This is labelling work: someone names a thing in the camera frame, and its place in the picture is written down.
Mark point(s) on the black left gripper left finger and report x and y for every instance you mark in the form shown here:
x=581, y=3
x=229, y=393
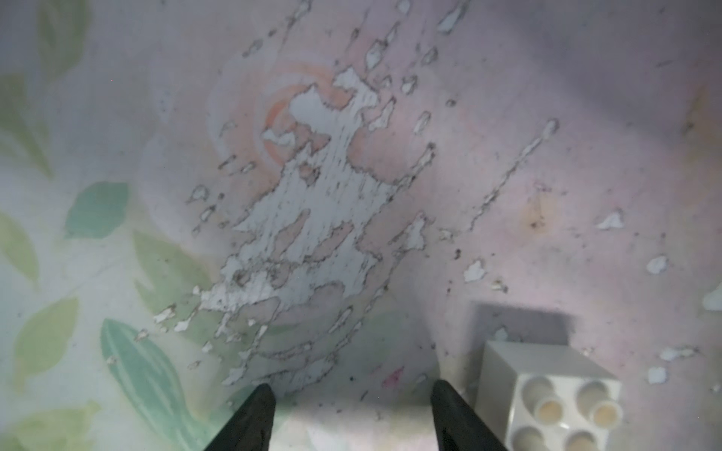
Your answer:
x=250, y=427

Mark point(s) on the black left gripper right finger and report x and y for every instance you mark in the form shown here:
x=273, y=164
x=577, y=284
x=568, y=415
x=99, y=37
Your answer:
x=457, y=427

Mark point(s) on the white lego brick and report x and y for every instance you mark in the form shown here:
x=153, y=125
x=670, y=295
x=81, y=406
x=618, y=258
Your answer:
x=547, y=397

